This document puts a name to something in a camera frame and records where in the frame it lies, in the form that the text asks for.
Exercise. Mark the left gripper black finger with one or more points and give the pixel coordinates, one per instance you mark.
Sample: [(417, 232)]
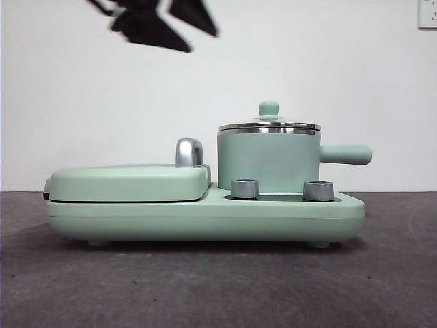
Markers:
[(150, 29), (194, 13)]

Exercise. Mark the glass lid with green knob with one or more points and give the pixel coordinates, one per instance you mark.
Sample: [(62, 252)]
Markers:
[(269, 108)]

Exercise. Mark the mint green grill cover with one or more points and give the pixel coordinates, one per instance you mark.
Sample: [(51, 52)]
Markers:
[(119, 184)]

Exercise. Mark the silver control knob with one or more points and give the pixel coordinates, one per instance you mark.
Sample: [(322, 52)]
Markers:
[(244, 189), (318, 190)]

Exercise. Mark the mint green breakfast maker base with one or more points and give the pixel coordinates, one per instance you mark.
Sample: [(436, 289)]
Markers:
[(205, 218)]

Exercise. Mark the white wall socket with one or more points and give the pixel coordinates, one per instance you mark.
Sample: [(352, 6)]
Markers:
[(428, 13)]

